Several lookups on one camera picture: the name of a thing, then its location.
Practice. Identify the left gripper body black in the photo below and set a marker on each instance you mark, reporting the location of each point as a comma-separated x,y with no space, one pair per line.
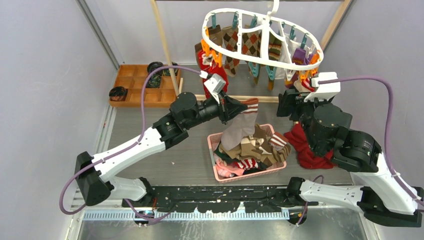
222,105

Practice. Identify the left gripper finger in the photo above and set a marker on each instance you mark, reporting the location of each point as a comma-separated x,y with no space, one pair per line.
231,103
234,112

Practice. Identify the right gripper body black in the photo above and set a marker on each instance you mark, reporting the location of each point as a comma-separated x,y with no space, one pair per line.
298,109

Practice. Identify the grey beige sock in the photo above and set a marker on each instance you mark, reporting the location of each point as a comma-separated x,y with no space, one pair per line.
241,126

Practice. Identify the maroon purple orange striped sock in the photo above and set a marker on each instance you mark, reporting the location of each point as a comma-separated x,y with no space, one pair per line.
301,56

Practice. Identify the white plastic clip hanger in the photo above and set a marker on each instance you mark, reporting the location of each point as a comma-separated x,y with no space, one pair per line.
288,30

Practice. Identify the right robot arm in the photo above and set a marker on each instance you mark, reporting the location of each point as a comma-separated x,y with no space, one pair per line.
380,199

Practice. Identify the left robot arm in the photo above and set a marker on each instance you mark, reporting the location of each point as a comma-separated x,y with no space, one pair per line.
100,181

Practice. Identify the wooden clothes rack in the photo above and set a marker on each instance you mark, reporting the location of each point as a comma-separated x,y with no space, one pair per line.
263,25

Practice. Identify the red hanging sock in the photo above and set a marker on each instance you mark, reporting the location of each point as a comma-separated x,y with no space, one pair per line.
215,68
204,61

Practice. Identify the pink plastic basket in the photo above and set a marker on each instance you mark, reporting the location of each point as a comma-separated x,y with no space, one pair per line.
225,172

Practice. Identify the red cloth on table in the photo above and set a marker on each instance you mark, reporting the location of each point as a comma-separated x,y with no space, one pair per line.
306,158

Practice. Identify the argyle sock in basket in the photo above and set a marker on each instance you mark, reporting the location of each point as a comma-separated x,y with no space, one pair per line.
254,147

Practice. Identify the brown striped sock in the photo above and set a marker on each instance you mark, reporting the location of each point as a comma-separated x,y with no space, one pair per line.
280,154

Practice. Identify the white hanging sock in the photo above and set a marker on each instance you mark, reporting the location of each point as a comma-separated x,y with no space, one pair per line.
288,48

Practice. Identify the green striped hanging sock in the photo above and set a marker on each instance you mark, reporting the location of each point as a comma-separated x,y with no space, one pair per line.
274,51

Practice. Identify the rolled dark green sock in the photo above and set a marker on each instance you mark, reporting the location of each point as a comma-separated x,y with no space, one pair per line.
167,72

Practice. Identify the argyle hanging sock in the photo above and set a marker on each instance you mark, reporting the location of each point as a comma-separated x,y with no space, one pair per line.
230,40
250,44

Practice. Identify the rolled dark sock centre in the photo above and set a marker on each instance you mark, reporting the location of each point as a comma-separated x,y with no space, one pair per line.
154,81

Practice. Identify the orange wooden compartment tray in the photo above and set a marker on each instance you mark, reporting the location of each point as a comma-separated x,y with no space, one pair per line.
133,77

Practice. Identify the rolled dark sock left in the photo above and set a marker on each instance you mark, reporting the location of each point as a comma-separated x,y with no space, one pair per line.
118,94

